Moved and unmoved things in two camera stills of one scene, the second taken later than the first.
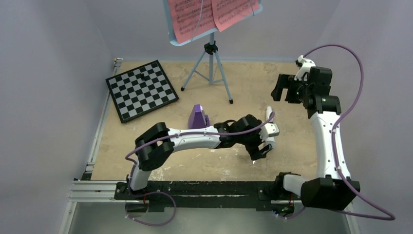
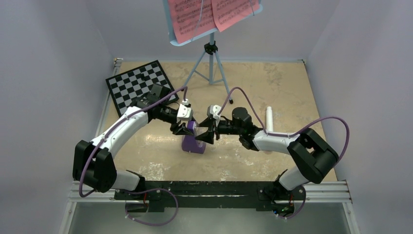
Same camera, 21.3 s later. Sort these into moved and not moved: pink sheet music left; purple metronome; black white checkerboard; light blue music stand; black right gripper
Moved: black right gripper; purple metronome
Not moved: pink sheet music left; black white checkerboard; light blue music stand
